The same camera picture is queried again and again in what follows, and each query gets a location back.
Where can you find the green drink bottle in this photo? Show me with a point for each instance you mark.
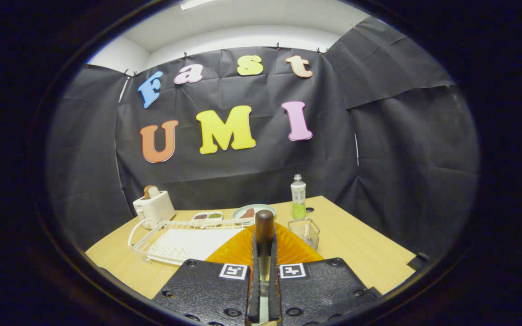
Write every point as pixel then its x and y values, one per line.
pixel 298 194

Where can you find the black backdrop cloth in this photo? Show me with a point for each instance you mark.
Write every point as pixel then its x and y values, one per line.
pixel 401 158

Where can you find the white divided seasoning tray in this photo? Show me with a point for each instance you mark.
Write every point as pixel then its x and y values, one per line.
pixel 206 216

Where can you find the white drain tray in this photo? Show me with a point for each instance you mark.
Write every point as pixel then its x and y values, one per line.
pixel 193 242

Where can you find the small black object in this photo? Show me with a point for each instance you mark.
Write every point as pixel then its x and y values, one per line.
pixel 418 261

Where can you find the brown meat piece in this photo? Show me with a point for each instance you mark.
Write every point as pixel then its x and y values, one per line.
pixel 248 213

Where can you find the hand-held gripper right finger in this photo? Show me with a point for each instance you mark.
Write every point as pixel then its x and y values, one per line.
pixel 275 294

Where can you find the white ceiling light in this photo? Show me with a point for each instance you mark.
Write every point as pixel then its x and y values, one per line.
pixel 195 3

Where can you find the toast bread slice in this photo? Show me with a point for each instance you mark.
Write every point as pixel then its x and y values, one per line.
pixel 151 191

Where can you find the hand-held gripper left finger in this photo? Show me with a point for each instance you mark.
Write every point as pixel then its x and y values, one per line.
pixel 253 294

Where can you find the white toaster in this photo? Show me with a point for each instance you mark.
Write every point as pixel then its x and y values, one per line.
pixel 157 208

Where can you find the light blue plate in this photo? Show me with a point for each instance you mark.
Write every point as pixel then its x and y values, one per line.
pixel 268 209

